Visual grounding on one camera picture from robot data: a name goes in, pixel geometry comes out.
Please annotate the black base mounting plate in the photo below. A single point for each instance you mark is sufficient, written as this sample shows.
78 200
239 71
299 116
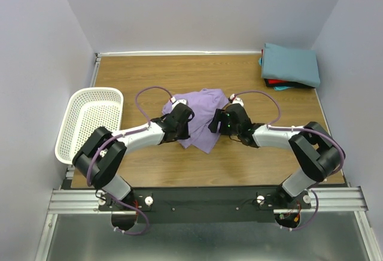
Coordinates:
262 204

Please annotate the folded teal t shirt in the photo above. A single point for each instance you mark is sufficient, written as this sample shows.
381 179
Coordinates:
290 64

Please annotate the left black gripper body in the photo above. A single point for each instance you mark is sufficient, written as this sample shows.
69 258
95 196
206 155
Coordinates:
182 132

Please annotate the folded red t shirt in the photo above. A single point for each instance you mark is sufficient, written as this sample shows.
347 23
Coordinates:
276 83

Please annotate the aluminium extrusion rail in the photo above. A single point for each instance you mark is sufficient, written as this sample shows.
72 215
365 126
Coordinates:
329 199

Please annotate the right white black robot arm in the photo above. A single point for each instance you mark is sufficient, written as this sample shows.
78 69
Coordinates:
318 155

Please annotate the folded turquoise t shirt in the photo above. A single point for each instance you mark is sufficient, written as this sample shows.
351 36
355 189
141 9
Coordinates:
279 88

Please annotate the purple t shirt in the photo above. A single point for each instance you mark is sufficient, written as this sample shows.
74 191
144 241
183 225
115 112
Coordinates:
204 104

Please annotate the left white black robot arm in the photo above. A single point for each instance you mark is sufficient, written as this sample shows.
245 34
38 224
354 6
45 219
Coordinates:
101 155

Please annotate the white perforated plastic basket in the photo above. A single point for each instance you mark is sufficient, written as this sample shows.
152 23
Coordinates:
87 109

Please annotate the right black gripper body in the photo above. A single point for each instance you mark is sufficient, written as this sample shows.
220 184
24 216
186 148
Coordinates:
228 129

